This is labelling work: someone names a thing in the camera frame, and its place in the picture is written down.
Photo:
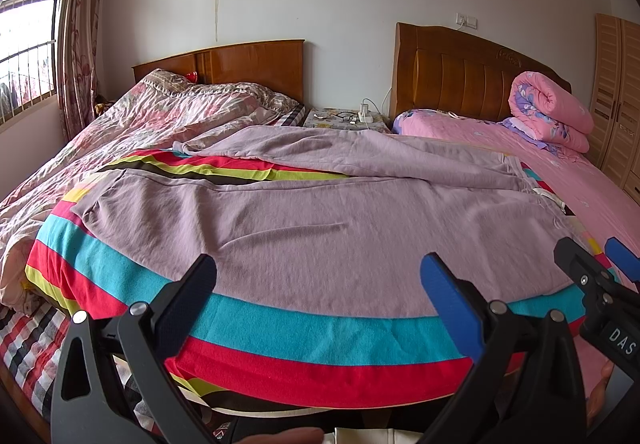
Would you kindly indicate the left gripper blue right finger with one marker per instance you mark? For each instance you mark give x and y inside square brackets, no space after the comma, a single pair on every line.
[525,383]

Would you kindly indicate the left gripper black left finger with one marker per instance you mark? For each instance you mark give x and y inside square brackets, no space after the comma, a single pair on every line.
[89,404]

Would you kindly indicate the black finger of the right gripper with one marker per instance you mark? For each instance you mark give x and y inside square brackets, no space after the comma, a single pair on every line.
[582,268]

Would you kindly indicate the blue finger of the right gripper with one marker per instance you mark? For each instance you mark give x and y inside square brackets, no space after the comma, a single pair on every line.
[623,258]

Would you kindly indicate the lilac sweatpants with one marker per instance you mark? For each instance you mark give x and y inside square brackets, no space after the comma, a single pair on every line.
[349,244]

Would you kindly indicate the person's right hand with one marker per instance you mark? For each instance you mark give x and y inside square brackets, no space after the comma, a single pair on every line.
[596,398]

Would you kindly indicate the person's left hand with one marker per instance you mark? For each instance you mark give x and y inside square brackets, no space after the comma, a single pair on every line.
[293,436]

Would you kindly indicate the pink bed sheet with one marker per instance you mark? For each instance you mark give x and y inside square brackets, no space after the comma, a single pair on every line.
[560,173]

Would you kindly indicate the plaid checked bed sheet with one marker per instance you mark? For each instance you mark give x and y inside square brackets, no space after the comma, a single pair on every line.
[30,350]

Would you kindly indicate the beige louvered wardrobe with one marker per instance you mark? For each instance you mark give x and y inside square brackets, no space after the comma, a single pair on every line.
[615,102]

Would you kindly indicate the rainbow striped blanket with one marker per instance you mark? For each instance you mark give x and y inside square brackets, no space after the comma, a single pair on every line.
[285,356]

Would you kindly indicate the rolled pink floral quilt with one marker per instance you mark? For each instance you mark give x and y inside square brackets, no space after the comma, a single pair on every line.
[548,113]

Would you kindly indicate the lilac floral pillow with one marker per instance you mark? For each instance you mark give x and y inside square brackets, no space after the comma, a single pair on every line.
[420,122]

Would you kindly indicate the right wooden headboard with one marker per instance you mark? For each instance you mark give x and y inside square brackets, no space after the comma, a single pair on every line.
[437,67]

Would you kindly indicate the wooden headboard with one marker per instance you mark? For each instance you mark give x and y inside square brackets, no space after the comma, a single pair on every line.
[437,67]
[276,64]

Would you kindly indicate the white power strip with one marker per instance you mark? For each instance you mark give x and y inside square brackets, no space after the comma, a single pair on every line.
[364,115]

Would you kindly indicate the floral covered nightstand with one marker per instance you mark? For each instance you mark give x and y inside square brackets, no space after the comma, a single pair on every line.
[345,119]

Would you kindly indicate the red object at headboard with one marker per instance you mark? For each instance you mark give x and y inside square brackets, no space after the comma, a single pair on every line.
[192,77]

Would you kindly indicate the left wooden headboard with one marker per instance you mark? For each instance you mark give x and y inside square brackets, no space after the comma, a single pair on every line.
[276,64]

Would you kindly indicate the floral pink curtain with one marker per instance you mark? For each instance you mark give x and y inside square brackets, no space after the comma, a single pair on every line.
[78,83]

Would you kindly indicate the barred window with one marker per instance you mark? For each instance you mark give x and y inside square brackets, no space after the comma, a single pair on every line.
[29,34]

